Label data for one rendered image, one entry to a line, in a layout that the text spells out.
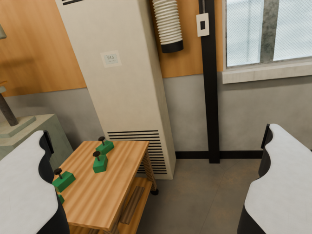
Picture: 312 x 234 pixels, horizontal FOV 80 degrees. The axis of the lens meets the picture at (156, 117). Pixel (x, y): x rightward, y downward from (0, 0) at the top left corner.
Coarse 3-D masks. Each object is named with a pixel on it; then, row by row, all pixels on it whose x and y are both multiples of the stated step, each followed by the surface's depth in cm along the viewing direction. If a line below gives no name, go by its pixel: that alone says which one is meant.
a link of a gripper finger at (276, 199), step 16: (272, 128) 10; (272, 144) 9; (288, 144) 9; (272, 160) 8; (288, 160) 8; (304, 160) 8; (272, 176) 7; (288, 176) 7; (304, 176) 7; (256, 192) 6; (272, 192) 6; (288, 192) 6; (304, 192) 6; (256, 208) 6; (272, 208) 6; (288, 208) 6; (304, 208) 6; (240, 224) 6; (256, 224) 6; (272, 224) 5; (288, 224) 5; (304, 224) 5
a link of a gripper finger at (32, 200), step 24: (24, 144) 10; (48, 144) 11; (0, 168) 8; (24, 168) 8; (48, 168) 9; (0, 192) 7; (24, 192) 7; (48, 192) 7; (0, 216) 6; (24, 216) 6; (48, 216) 6
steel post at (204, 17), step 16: (208, 0) 116; (208, 16) 121; (208, 32) 123; (208, 48) 130; (208, 64) 135; (208, 80) 141; (208, 96) 147; (208, 112) 153; (208, 128) 160; (208, 144) 168
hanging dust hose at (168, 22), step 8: (160, 0) 113; (168, 0) 112; (160, 8) 114; (168, 8) 114; (176, 8) 117; (160, 16) 118; (168, 16) 115; (176, 16) 118; (160, 24) 119; (168, 24) 118; (176, 24) 119; (160, 32) 123; (168, 32) 120; (176, 32) 120; (168, 40) 122; (176, 40) 123; (168, 48) 125; (176, 48) 124
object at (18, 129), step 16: (0, 32) 118; (0, 96) 143; (0, 128) 154; (16, 128) 148; (32, 128) 152; (48, 128) 164; (0, 144) 136; (16, 144) 135; (64, 144) 181; (0, 160) 143; (64, 160) 179
